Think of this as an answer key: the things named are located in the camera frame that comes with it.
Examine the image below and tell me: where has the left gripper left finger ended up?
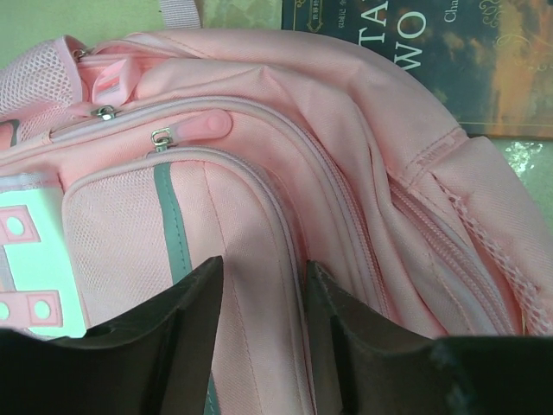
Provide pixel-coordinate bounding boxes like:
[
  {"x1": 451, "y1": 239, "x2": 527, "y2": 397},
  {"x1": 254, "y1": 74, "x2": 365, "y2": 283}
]
[{"x1": 1, "y1": 257, "x2": 224, "y2": 414}]

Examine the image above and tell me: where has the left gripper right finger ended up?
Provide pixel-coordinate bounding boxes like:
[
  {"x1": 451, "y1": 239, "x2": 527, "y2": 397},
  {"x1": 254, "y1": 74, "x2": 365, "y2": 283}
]
[{"x1": 305, "y1": 261, "x2": 552, "y2": 414}]

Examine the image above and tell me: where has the pink student backpack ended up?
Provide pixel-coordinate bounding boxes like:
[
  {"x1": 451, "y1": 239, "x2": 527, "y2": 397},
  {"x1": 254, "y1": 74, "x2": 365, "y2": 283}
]
[{"x1": 1, "y1": 1, "x2": 552, "y2": 414}]

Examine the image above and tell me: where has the Tale of Two Cities book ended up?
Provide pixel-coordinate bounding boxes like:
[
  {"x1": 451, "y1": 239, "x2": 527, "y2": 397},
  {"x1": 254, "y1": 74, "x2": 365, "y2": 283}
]
[{"x1": 282, "y1": 0, "x2": 552, "y2": 139}]

